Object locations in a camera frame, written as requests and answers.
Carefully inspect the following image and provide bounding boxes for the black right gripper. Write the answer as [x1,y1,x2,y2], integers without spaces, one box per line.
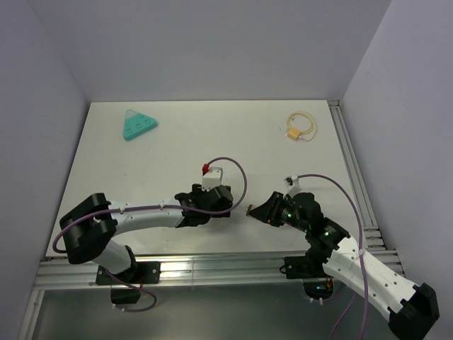
[249,191,309,232]

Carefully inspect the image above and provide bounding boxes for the yellow charger with cable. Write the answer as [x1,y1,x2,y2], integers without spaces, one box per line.
[286,128,302,140]

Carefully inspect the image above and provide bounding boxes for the brown cube charger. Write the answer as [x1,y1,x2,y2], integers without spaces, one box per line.
[246,204,256,217]

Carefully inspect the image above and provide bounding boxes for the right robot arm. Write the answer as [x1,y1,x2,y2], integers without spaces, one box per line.
[247,192,440,339]

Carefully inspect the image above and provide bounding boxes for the teal triangular sheet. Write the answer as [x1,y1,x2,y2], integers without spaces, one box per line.
[122,109,158,141]

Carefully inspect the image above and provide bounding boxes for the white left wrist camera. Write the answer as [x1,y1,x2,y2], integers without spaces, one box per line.
[201,164,223,191]

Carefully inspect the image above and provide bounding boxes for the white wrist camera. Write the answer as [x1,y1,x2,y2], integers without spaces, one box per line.
[284,175,302,198]
[201,164,223,191]

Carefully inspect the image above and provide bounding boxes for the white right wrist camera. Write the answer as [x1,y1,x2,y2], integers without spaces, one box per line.
[284,175,302,198]

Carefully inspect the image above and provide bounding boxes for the aluminium table frame rail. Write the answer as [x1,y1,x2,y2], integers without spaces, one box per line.
[18,101,405,339]

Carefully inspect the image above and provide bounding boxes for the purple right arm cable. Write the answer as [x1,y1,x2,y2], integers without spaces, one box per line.
[297,173,369,340]

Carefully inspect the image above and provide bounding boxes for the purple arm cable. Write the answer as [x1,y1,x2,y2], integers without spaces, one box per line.
[52,157,248,313]
[297,173,369,340]

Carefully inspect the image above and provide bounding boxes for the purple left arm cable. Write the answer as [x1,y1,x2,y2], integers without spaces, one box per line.
[52,157,248,313]

